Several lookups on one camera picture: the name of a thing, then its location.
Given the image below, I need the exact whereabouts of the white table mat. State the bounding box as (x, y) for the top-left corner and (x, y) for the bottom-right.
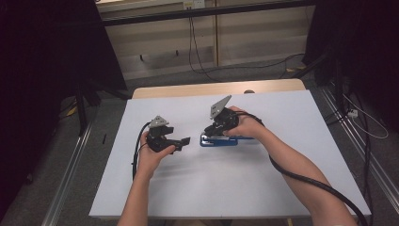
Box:
(88, 89), (372, 219)

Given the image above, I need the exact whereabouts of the person's left hand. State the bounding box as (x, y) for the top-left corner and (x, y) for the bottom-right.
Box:
(136, 131), (177, 181)

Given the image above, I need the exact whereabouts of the black stand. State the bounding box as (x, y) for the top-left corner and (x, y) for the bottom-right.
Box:
(74, 78), (134, 137)

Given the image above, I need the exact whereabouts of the blue stapler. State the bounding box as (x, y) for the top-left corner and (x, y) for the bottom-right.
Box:
(199, 133), (256, 148)

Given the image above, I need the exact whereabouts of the aluminium floor rail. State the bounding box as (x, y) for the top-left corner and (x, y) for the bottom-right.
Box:
(41, 121), (94, 226)
(319, 86), (399, 206)

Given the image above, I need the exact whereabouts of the white floor cable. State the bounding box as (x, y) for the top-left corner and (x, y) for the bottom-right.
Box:
(343, 93), (390, 140)

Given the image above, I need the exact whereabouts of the wooden table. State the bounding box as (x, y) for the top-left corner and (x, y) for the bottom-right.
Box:
(131, 78), (307, 100)

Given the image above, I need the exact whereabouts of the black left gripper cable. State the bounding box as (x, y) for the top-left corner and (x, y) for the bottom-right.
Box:
(131, 121), (153, 182)

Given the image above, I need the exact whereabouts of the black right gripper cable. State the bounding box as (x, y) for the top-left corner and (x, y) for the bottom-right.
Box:
(236, 111), (370, 226)

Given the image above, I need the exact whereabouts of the black curtain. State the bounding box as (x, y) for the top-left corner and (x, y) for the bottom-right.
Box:
(0, 0), (128, 219)
(304, 0), (399, 135)

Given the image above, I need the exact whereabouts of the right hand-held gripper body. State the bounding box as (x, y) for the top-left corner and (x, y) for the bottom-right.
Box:
(210, 94), (241, 137)

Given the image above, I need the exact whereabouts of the white wall socket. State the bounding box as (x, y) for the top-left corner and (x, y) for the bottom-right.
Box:
(183, 0), (206, 9)

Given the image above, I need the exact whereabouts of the black wall socket cable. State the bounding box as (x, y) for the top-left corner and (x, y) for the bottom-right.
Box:
(189, 8), (306, 76)
(187, 8), (220, 83)

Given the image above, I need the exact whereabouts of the person's right hand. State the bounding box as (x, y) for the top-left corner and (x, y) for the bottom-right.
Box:
(223, 105), (267, 140)

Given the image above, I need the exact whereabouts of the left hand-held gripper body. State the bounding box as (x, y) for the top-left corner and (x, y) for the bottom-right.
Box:
(146, 115), (177, 153)

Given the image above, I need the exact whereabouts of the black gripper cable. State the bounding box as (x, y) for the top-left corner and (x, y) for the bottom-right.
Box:
(131, 121), (153, 182)
(236, 111), (370, 226)

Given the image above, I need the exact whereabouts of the long wooden shelf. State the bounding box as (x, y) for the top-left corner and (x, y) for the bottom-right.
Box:
(95, 0), (318, 28)

